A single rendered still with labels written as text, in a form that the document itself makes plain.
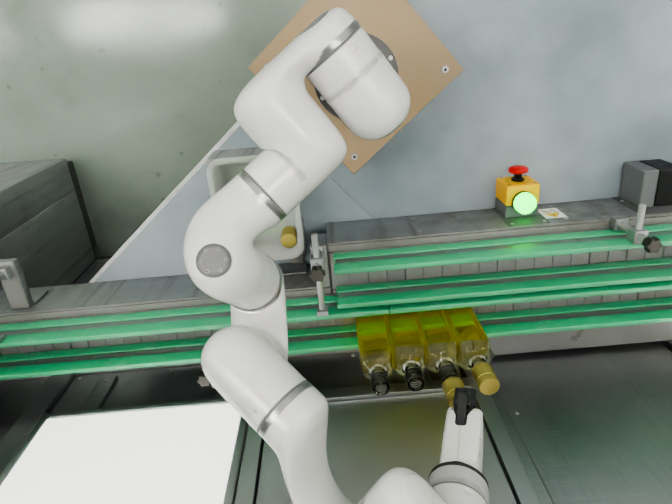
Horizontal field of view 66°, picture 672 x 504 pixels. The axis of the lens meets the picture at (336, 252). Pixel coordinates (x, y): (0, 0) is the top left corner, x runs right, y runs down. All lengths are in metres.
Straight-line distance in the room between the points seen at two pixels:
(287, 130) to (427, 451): 0.59
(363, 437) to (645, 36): 0.95
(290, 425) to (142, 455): 0.49
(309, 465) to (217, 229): 0.30
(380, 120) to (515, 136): 0.53
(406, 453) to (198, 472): 0.36
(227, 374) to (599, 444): 0.70
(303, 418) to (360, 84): 0.41
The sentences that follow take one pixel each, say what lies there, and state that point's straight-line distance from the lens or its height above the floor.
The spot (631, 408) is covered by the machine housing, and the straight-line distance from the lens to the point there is 1.17.
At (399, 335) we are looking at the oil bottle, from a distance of 0.96.
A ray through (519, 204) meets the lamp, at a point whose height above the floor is 0.85.
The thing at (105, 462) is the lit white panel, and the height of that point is 1.13.
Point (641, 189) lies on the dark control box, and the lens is 1.23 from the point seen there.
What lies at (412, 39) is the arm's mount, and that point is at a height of 0.84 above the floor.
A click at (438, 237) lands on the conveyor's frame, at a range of 1.05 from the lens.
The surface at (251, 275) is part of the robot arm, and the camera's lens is 0.65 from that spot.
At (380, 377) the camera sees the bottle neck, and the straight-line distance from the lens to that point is 0.89.
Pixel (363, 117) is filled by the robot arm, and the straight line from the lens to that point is 0.69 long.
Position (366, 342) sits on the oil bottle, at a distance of 0.95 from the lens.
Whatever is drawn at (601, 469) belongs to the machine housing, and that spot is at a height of 1.20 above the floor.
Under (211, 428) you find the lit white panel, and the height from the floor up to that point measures 1.06.
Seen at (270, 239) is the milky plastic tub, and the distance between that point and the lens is 1.15.
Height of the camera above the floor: 1.83
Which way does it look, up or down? 66 degrees down
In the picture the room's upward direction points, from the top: 176 degrees clockwise
